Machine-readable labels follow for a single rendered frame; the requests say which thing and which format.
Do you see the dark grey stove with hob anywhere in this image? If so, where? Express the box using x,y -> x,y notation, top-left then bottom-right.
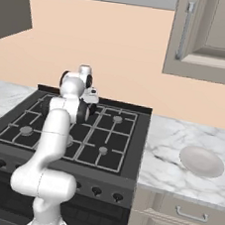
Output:
0,78 -> 155,225

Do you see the black oven door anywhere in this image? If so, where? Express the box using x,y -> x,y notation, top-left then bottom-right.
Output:
0,169 -> 134,225

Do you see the silver cupboard door handle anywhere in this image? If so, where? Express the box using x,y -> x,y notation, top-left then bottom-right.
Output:
174,0 -> 198,62

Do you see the white round plate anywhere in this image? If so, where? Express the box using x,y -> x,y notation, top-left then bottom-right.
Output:
175,143 -> 225,181

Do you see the grey wall cupboard door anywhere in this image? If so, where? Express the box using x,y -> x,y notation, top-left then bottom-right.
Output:
161,0 -> 225,86

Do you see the silver drawer handle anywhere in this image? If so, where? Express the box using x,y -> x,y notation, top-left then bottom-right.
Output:
173,205 -> 210,224

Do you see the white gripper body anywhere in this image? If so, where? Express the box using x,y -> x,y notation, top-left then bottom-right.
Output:
81,91 -> 100,106

